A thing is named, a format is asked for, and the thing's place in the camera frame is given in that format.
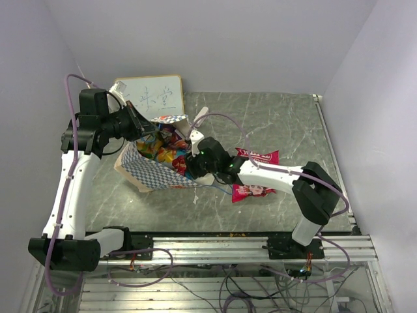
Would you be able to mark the white board eraser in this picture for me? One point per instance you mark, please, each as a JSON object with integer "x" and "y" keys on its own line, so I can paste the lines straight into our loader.
{"x": 200, "y": 117}

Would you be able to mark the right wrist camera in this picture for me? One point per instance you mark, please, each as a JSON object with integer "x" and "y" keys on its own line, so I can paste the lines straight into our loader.
{"x": 195, "y": 138}

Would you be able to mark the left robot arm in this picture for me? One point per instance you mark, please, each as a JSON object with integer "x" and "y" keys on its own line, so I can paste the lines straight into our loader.
{"x": 82, "y": 146}

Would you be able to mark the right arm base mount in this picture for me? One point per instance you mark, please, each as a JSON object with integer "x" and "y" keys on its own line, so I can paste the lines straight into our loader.
{"x": 281, "y": 246}

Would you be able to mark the blue red snack bag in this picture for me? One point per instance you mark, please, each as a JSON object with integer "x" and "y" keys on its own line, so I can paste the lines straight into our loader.
{"x": 179, "y": 165}

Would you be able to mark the purple snack bag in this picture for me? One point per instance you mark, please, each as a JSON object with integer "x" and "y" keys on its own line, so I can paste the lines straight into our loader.
{"x": 172, "y": 137}

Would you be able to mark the aluminium frame rail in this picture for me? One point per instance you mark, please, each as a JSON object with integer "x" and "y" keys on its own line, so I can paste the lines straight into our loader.
{"x": 193, "y": 249}

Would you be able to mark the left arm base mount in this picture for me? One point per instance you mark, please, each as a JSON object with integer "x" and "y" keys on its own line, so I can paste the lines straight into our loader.
{"x": 137, "y": 246}

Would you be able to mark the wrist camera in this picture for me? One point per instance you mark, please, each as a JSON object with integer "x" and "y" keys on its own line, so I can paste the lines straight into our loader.
{"x": 118, "y": 89}
{"x": 195, "y": 138}

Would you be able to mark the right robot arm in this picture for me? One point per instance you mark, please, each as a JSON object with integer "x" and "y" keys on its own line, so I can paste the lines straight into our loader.
{"x": 316, "y": 193}

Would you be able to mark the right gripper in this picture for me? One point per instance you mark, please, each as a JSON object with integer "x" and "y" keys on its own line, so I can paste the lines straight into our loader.
{"x": 192, "y": 166}

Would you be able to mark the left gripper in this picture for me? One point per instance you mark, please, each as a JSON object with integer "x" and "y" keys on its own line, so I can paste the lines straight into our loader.
{"x": 141, "y": 125}

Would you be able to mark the checkered paper bag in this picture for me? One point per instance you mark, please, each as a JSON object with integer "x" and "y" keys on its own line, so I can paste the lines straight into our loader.
{"x": 148, "y": 175}

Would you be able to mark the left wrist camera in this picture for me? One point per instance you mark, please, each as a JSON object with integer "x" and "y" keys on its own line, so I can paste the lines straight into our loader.
{"x": 118, "y": 89}

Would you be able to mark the red chips bag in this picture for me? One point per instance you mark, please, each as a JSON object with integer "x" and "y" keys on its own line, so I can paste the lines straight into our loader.
{"x": 251, "y": 183}

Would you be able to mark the small whiteboard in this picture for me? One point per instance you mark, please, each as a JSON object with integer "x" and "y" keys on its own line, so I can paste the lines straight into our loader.
{"x": 155, "y": 96}

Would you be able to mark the orange yellow snack bag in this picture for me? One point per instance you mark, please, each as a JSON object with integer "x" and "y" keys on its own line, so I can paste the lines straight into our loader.
{"x": 157, "y": 150}

